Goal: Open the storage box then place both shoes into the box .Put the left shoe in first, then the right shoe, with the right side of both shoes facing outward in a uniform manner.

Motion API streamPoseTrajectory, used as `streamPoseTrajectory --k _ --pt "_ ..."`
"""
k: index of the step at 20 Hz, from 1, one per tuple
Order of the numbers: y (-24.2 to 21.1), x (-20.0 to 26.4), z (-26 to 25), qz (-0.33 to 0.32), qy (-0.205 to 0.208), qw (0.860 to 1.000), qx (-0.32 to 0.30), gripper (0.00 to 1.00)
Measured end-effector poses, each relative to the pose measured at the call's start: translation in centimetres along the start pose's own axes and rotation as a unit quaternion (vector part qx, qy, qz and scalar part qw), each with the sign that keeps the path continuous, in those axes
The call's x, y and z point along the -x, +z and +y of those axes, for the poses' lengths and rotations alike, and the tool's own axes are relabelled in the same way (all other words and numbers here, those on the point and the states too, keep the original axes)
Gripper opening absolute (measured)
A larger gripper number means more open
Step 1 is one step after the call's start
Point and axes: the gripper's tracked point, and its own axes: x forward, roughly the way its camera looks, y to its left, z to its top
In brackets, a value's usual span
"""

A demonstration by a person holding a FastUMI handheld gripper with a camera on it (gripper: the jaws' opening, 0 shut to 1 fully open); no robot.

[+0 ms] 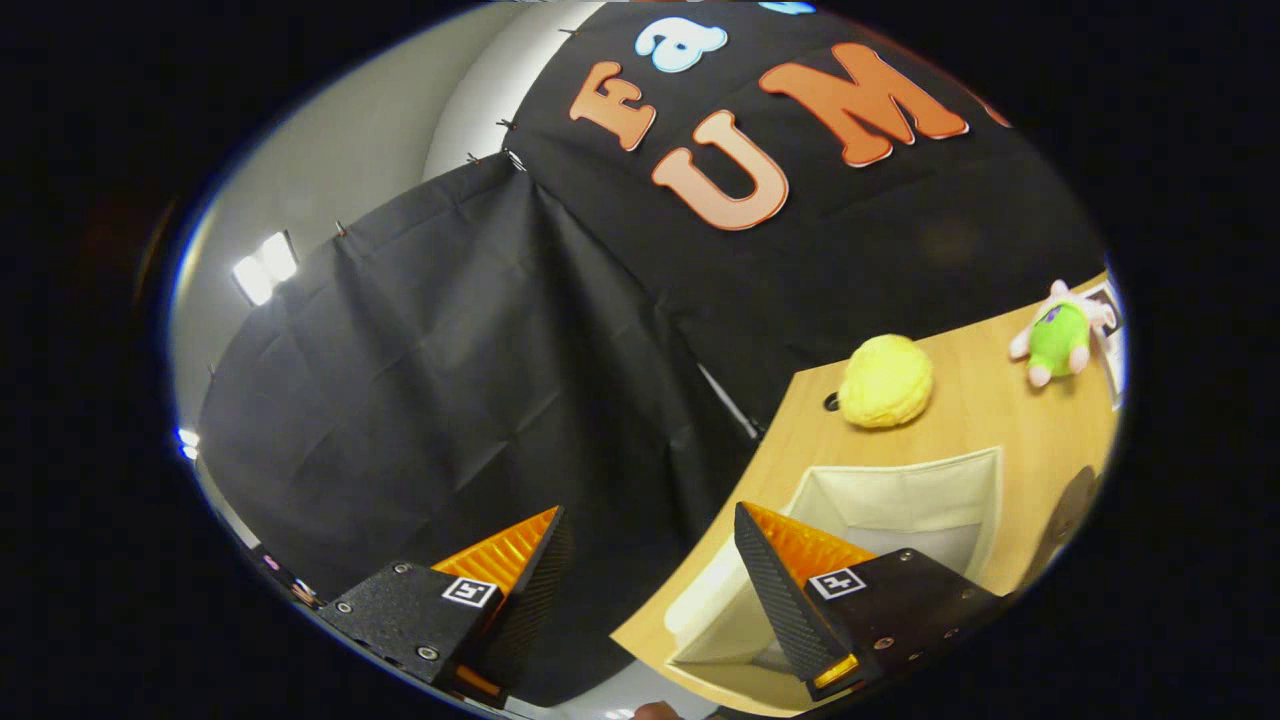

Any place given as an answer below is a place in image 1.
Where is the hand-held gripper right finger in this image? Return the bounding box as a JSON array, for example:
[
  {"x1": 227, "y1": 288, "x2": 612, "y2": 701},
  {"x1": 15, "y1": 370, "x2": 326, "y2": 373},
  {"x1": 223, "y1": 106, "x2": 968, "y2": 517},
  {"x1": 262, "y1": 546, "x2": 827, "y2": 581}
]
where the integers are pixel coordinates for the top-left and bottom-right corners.
[{"x1": 734, "y1": 501, "x2": 1007, "y2": 704}]

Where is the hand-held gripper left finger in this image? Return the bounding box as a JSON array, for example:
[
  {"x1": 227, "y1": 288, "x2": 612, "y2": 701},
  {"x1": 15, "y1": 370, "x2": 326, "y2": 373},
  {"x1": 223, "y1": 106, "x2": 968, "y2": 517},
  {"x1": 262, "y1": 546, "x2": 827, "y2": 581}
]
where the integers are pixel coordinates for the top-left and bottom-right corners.
[{"x1": 317, "y1": 506, "x2": 577, "y2": 710}]

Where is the grey fabric storage box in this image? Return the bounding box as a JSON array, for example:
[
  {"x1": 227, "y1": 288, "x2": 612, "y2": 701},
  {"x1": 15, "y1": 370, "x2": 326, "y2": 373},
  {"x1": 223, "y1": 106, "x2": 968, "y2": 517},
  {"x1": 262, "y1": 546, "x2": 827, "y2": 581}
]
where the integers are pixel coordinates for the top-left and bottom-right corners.
[{"x1": 664, "y1": 445, "x2": 1006, "y2": 701}]

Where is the brown fuzzy shoe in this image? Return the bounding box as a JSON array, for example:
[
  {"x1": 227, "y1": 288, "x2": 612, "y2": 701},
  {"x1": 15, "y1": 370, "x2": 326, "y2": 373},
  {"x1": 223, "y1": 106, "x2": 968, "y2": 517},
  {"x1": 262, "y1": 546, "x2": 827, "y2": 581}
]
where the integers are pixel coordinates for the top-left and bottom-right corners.
[{"x1": 1034, "y1": 464, "x2": 1102, "y2": 583}]

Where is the yellow plush toy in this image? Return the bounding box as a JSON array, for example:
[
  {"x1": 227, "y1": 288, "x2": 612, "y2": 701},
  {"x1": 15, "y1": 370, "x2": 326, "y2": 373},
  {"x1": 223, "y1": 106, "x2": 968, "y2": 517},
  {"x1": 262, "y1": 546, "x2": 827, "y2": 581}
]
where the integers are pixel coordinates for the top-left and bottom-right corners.
[{"x1": 837, "y1": 333, "x2": 936, "y2": 430}]

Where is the black backdrop cloth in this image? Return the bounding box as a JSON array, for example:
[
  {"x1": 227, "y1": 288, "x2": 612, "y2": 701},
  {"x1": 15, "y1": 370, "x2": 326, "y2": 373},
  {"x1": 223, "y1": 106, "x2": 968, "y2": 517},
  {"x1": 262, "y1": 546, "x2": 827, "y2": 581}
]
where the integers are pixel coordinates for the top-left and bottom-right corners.
[{"x1": 195, "y1": 0, "x2": 1111, "y2": 707}]

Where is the green and pink plush toy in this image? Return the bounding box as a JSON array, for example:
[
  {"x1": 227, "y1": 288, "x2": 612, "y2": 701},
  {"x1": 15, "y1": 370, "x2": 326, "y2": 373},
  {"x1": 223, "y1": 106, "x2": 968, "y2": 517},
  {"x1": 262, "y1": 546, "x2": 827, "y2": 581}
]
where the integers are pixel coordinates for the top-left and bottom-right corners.
[{"x1": 1008, "y1": 280, "x2": 1119, "y2": 389}]

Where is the white book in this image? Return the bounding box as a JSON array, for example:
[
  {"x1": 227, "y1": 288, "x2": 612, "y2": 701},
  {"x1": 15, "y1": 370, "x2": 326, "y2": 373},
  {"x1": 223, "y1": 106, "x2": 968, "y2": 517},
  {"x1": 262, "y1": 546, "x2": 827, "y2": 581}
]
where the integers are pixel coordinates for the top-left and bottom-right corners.
[{"x1": 1084, "y1": 284, "x2": 1130, "y2": 412}]

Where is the narrow ceiling light strip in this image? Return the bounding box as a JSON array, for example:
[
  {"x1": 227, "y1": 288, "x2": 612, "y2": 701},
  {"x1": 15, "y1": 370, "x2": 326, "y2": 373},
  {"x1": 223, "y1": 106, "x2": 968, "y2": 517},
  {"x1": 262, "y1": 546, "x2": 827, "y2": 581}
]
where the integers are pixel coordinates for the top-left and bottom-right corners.
[{"x1": 231, "y1": 231, "x2": 300, "y2": 307}]

